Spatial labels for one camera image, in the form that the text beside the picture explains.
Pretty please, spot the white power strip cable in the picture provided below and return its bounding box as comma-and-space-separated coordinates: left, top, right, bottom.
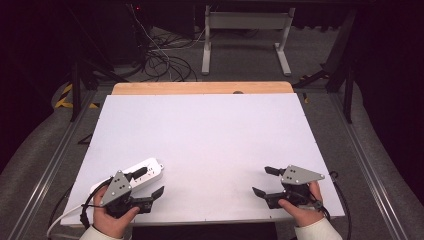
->
46, 203, 84, 240

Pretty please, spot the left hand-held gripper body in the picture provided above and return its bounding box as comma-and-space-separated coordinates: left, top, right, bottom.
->
100, 170, 155, 220

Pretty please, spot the aluminium floor rail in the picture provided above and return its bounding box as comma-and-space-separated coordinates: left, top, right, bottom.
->
6, 90, 98, 240
328, 92, 409, 240

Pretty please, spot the thin white floor cable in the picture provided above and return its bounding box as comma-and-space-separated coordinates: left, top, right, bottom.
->
128, 3, 174, 82

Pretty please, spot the tangle of black floor cables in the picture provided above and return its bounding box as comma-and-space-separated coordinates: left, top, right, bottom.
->
141, 28, 199, 83

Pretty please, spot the person's left hand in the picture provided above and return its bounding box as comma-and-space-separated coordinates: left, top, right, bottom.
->
92, 185, 141, 240

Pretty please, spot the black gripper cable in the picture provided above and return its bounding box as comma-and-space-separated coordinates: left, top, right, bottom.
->
79, 176, 115, 231
309, 170, 353, 240

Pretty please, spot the black metal stand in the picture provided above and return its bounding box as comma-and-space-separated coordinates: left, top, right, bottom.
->
293, 8, 359, 125
64, 6, 131, 123

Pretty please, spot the yellow black hazard tape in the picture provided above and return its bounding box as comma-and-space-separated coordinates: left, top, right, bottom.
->
54, 83, 100, 110

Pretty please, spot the white metal table frame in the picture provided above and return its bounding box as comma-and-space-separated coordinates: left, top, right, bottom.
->
201, 4, 297, 77

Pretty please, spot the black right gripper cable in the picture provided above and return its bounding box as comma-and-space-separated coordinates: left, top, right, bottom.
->
309, 170, 353, 240

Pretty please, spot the person's right hand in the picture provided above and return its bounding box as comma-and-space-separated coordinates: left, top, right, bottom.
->
277, 180, 326, 228

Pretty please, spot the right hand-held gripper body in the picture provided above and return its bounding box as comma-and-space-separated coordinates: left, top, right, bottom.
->
263, 164, 326, 210

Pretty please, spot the white power strip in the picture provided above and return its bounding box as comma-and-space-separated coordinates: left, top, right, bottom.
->
89, 157, 165, 195

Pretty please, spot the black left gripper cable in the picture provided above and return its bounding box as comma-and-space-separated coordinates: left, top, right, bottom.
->
79, 176, 115, 231

